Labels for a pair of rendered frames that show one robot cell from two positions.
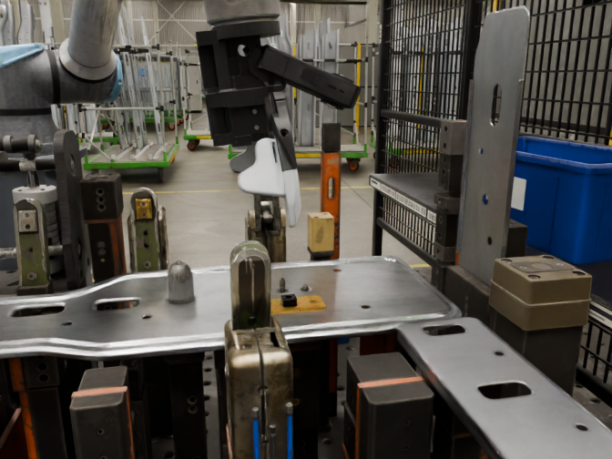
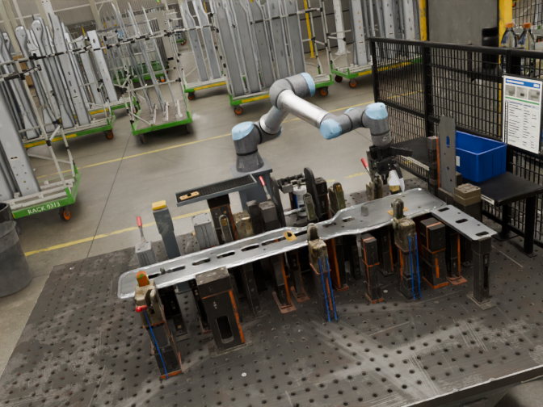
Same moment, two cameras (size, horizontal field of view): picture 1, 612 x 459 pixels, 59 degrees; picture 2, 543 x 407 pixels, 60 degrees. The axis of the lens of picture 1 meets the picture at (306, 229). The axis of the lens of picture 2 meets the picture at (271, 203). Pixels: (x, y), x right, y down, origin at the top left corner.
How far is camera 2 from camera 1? 1.44 m
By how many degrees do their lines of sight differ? 8
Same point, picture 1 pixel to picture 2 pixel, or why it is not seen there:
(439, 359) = (444, 216)
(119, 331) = (359, 225)
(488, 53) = (443, 126)
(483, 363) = (455, 216)
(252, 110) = (388, 164)
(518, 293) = (461, 196)
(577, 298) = (477, 195)
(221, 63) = (379, 154)
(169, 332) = (372, 224)
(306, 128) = (283, 70)
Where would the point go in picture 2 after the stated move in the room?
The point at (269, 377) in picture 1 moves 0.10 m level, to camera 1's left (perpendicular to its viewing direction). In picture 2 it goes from (410, 227) to (385, 232)
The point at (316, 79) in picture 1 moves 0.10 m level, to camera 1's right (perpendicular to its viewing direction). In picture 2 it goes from (401, 152) to (427, 148)
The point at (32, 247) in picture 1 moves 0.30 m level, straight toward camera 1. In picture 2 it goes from (310, 207) to (355, 228)
